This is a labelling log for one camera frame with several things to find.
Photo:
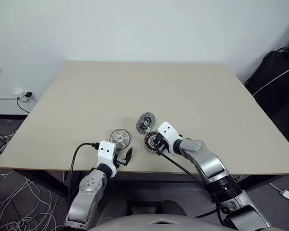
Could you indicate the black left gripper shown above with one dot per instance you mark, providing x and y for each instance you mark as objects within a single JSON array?
[{"x": 120, "y": 161}]

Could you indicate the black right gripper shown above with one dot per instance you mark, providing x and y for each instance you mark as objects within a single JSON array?
[{"x": 161, "y": 144}]

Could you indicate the grey motor stator housing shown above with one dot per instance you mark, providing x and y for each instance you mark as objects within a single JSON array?
[{"x": 148, "y": 142}]

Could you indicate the grey disc with black hub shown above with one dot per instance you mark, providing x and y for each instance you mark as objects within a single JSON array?
[{"x": 145, "y": 121}]

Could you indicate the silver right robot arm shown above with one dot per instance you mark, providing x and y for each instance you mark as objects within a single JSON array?
[{"x": 207, "y": 158}]

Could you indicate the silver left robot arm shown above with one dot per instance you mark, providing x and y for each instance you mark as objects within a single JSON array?
[{"x": 89, "y": 185}]

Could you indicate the grey robot torso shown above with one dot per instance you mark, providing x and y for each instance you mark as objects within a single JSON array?
[{"x": 159, "y": 223}]

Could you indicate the black charger plug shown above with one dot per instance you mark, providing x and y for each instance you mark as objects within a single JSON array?
[{"x": 28, "y": 94}]

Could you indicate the black bag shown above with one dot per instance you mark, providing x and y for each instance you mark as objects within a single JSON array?
[{"x": 274, "y": 84}]

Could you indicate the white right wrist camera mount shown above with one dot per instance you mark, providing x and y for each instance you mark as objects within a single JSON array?
[{"x": 168, "y": 133}]

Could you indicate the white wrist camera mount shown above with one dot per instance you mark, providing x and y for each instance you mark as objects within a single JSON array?
[
  {"x": 168, "y": 133},
  {"x": 107, "y": 151}
]

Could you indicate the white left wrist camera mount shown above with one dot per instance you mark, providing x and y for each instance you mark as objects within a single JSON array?
[{"x": 107, "y": 151}]

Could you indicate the white wall outlet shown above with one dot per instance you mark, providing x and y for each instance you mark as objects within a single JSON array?
[{"x": 19, "y": 92}]

